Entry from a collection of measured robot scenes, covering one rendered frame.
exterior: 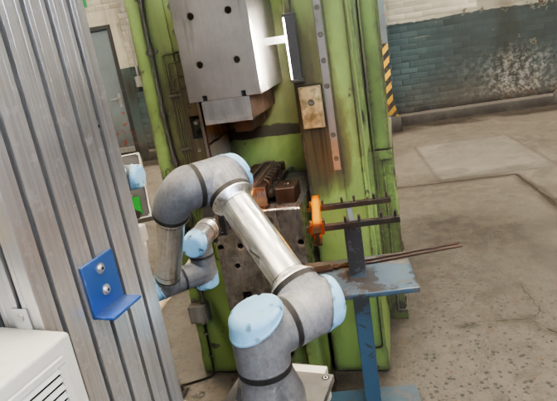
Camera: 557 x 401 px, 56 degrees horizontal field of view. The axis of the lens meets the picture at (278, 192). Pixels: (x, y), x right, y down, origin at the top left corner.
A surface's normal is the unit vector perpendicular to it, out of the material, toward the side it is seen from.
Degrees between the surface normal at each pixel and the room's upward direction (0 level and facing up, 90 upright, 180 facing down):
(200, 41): 90
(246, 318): 7
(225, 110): 90
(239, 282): 90
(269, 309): 7
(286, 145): 90
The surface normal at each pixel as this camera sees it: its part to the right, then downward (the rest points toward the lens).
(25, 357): -0.15, -0.95
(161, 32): -0.20, 0.31
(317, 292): 0.21, -0.66
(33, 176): 0.93, -0.04
